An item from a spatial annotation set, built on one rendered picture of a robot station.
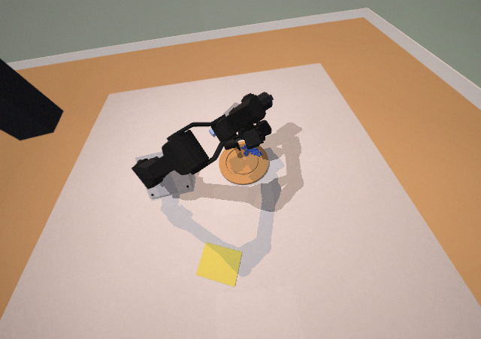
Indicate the round tan bead board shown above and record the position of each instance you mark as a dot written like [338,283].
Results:
[240,169]

